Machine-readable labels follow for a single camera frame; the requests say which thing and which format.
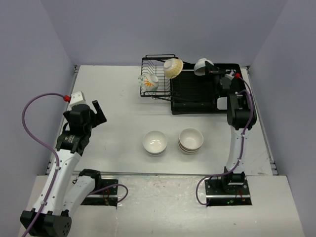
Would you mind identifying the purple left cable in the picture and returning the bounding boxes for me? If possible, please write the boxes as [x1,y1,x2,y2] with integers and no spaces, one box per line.
[19,92,71,237]

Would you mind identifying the black wire dish rack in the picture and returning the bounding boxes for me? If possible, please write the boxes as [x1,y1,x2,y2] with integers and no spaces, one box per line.
[140,54,191,102]

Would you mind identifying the black dish drying tray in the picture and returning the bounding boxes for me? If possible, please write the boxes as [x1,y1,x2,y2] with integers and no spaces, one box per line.
[170,63,245,115]

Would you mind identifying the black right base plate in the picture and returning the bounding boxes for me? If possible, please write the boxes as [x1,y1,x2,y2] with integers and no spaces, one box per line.
[204,178,252,206]

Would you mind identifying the beige floral bowl back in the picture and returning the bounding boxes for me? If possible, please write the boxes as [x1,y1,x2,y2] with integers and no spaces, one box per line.
[179,128,204,149]

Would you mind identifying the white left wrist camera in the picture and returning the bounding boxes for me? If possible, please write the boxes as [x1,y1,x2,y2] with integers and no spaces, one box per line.
[69,91,87,109]

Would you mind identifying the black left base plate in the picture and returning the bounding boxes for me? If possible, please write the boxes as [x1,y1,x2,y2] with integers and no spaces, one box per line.
[81,186,118,207]

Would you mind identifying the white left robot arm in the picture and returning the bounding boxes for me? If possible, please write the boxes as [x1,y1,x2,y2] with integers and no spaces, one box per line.
[20,99,107,237]

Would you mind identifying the white green floral bowl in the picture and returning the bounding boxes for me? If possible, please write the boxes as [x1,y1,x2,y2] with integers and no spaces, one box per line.
[138,74,158,91]

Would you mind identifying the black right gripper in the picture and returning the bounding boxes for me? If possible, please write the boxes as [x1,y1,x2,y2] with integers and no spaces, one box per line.
[204,62,227,96]

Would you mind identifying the white bowl front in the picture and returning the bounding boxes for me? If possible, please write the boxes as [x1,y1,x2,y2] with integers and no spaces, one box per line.
[145,148,165,156]

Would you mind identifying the yellow patterned bowl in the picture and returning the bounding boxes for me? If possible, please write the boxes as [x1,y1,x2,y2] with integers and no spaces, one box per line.
[163,58,184,79]

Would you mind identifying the white bowl back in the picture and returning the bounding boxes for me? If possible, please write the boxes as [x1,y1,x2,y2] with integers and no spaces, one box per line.
[194,58,214,76]

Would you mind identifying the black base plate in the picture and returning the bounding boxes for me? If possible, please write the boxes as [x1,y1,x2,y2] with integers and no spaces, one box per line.
[81,186,118,207]
[204,178,252,206]

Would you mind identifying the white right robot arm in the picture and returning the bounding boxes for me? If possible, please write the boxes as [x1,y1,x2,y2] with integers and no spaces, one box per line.
[209,72,257,194]

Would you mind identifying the beige floral bowl front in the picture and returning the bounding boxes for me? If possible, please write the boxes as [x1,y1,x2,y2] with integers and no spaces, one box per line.
[180,146,199,154]

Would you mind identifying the beige floral bowl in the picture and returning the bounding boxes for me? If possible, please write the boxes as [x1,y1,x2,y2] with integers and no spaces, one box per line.
[178,140,200,151]
[179,128,204,149]
[180,146,199,154]

